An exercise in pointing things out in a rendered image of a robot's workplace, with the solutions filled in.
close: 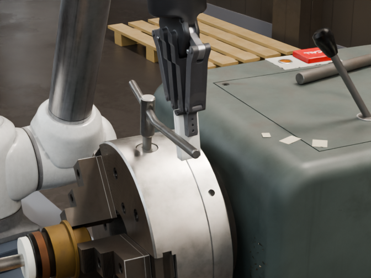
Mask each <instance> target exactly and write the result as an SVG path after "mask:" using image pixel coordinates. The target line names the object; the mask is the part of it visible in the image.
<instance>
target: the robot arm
mask: <svg viewBox="0 0 371 278"><path fill-rule="evenodd" d="M110 4H111V0H61V3H60V12H59V22H58V27H57V36H56V45H55V54H54V63H53V68H52V77H51V86H50V95H49V99H48V100H46V101H44V102H43V103H42V104H41V105H40V106H39V108H38V110H37V113H36V114H35V116H34V118H33V119H32V121H31V123H30V126H26V127H21V128H17V127H15V126H14V124H13V123H12V122H11V121H9V120H8V119H6V118H5V117H3V116H0V244H2V243H6V242H10V241H12V240H16V239H18V238H21V237H25V236H26V235H27V234H30V233H31V232H37V231H40V227H39V225H38V224H36V223H34V222H32V221H31V220H30V219H28V218H27V216H26V215H25V214H23V209H22V202H21V200H22V199H24V198H25V197H27V196H28V195H30V194H31V193H33V192H35V191H39V190H46V189H53V188H58V187H61V186H65V185H70V184H73V183H77V180H76V176H75V171H74V168H73V166H74V165H75V163H76V162H77V161H78V159H84V158H90V157H92V156H93V153H94V151H95V150H98V149H99V144H100V143H101V142H103V141H110V140H116V139H117V138H116V134H115V131H114V129H113V127H112V125H111V123H110V122H109V121H108V120H107V119H106V118H104V117H103V116H101V114H100V112H99V110H98V109H97V108H96V107H95V106H94V105H93V102H94V96H95V92H96V86H97V79H98V73H99V66H100V61H101V56H102V50H103V44H104V37H105V33H106V29H107V22H108V16H109V10H110ZM147 8H148V13H149V14H150V15H151V16H153V17H156V18H159V26H160V28H159V29H154V30H152V37H153V40H154V43H155V46H156V51H157V57H158V62H159V66H160V72H161V78H162V84H163V90H164V93H165V98H166V101H171V107H172V109H173V110H174V111H173V114H174V128H175V133H176V134H178V135H179V136H180V137H182V138H183V139H185V140H186V141H187V142H189V143H190V144H191V145H192V146H194V147H195V148H196V149H198V150H199V151H200V137H199V121H198V111H202V110H205V108H206V88H207V76H208V59H209V55H210V52H211V46H210V44H209V43H204V44H203V43H202V42H201V40H200V30H199V25H198V21H197V16H198V15H199V14H200V13H203V12H204V11H205V10H206V8H207V3H206V0H147Z"/></svg>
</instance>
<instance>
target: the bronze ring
mask: <svg viewBox="0 0 371 278"><path fill-rule="evenodd" d="M26 237H28V238H29V240H30V242H31V245H32V247H33V251H34V256H35V262H36V278H68V277H71V278H78V277H79V275H80V255H79V251H78V246H77V243H83V242H87V241H91V240H92V239H91V235H90V233H89V231H88V229H87V228H86V227H84V226H82V227H77V228H72V227H71V225H70V224H69V222H68V221H67V220H63V221H61V222H60V224H57V225H53V226H48V227H44V228H43V229H42V231H41V232H39V231H37V232H31V233H30V234H27V235H26Z"/></svg>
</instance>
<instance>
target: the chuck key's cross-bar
mask: <svg viewBox="0 0 371 278"><path fill-rule="evenodd" d="M129 86H130V88H131V90H132V91H133V93H134V94H135V96H136V98H137V100H138V102H139V103H140V104H141V97H142V96H143V93H142V91H141V90H140V88H139V86H138V85H137V83H136V82H135V80H131V81H130V82H129ZM145 114H146V116H147V117H148V119H149V121H150V123H151V124H152V126H153V127H154V128H156V129H157V130H158V131H159V132H161V133H162V134H163V135H165V136H166V137H167V138H168V139H170V140H171V141H172V142H173V143H175V144H176V145H177V146H178V147H180V148H181V149H182V150H184V151H185V152H186V153H187V154H189V155H190V156H191V157H192V158H194V159H197V158H199V157H200V151H199V150H198V149H196V148H195V147H194V146H192V145H191V144H190V143H189V142H187V141H186V140H185V139H183V138H182V137H180V136H179V135H178V134H176V133H175V132H174V131H172V130H171V129H170V128H168V127H167V126H166V125H164V124H163V123H162V122H160V121H159V120H158V118H157V116H156V115H155V113H154V112H153V110H152V109H148V110H146V112H145Z"/></svg>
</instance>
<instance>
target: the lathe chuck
mask: <svg viewBox="0 0 371 278"><path fill-rule="evenodd" d="M141 144H142V136H141V135H138V136H133V137H126V138H120V139H116V140H110V141H103V142H101V143H100V144H99V148H100V152H101V154H102V158H103V163H104V167H105V171H106V174H107V178H108V182H109V186H110V191H111V194H112V198H113V201H114V206H115V209H116V210H117V211H118V212H119V213H120V215H121V217H122V219H115V220H114V221H113V222H111V223H107V224H101V225H97V226H92V233H93V239H94V240H96V239H101V238H105V237H110V236H115V235H118V234H123V233H125V234H128V236H129V237H130V238H131V239H133V240H134V241H135V242H136V243H137V244H138V245H139V246H141V247H142V248H143V249H144V250H146V251H147V252H148V253H149V254H150V255H151V256H152V257H154V258H156V259H158V258H162V257H163V254H162V253H164V252H169V253H170V254H171V255H173V261H174V275H175V277H174V278H213V252H212V246H211V238H210V231H209V225H208V220H207V217H206V213H205V208H204V205H203V201H202V197H201V195H200V192H199V189H198V186H197V183H196V181H195V179H194V176H193V173H192V171H191V169H190V167H189V165H188V163H187V161H186V160H184V161H181V160H180V159H178V158H177V148H176V145H175V144H174V143H173V142H172V141H171V140H170V139H168V138H167V137H166V136H165V135H163V134H161V133H155V134H154V135H153V136H152V144H153V145H155V146H157V148H158V150H157V151H156V152H154V153H142V152H140V151H138V150H137V149H136V148H137V146H138V145H141Z"/></svg>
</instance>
